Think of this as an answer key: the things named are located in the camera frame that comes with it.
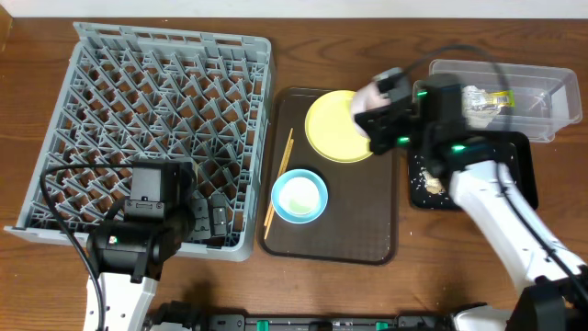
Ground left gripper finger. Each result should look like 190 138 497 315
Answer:
190 199 211 241
209 194 229 237

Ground wooden chopstick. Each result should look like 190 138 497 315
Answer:
264 129 293 228
263 137 295 241

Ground yellow round plate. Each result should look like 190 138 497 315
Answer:
304 90 372 164

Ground rice and nut scraps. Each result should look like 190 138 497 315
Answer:
408 154 449 208

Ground light blue bowl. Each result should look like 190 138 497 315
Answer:
271 169 329 224

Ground green snack wrapper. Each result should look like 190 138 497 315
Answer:
462 86 515 115

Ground white pink bowl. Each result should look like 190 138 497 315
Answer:
350 82 390 138

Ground small white cup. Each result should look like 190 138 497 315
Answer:
278 177 320 216

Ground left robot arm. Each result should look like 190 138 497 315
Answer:
84 159 228 330

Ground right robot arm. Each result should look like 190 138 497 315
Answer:
350 68 587 330

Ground grey plastic dishwasher rack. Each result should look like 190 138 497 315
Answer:
3 21 277 263

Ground black waste tray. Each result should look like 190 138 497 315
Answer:
407 131 538 211

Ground brown plastic serving tray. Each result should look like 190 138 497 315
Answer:
258 87 400 266

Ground clear plastic bin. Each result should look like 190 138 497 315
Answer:
429 59 583 143

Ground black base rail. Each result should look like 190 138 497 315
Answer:
141 302 454 331

